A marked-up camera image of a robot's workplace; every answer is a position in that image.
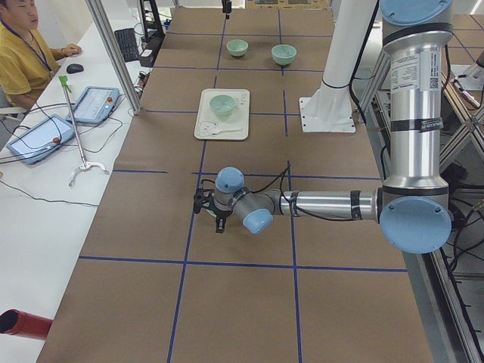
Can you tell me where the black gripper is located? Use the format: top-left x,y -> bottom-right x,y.
208,202 -> 231,233

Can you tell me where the green bowl carried to tray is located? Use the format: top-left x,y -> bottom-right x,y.
226,39 -> 249,57

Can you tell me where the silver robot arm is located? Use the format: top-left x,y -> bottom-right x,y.
194,1 -> 452,254

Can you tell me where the green bowl with ice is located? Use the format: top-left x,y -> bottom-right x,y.
271,44 -> 297,67

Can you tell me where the white plastic spoon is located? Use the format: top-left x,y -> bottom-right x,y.
210,128 -> 242,135

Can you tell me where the green bowl on tray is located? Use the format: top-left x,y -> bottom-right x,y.
209,95 -> 236,116

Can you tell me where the black keyboard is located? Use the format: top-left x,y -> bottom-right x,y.
114,28 -> 139,62

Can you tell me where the cream bear tray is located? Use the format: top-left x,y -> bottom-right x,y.
194,88 -> 250,141

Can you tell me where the reacher grabber stick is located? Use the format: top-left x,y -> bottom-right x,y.
58,75 -> 110,188

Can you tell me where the black computer mouse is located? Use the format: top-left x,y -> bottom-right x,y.
66,64 -> 84,74

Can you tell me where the far teach pendant tablet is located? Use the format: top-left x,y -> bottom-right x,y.
73,86 -> 120,125

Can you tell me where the teach pendant tablet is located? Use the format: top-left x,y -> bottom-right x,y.
6,114 -> 75,165
73,86 -> 120,125

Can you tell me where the near teach pendant tablet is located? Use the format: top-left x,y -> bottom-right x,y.
6,114 -> 75,165

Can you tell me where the person in yellow shirt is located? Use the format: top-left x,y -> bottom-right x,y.
1,1 -> 82,110

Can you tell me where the red cylinder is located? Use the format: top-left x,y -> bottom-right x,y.
1,309 -> 53,340

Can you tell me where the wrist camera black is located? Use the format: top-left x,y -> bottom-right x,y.
193,188 -> 214,214

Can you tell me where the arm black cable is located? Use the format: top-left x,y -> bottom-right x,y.
197,160 -> 390,222

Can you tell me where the aluminium frame post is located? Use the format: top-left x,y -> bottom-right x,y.
85,0 -> 141,115

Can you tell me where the white pedestal column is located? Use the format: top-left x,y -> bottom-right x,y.
299,0 -> 378,133

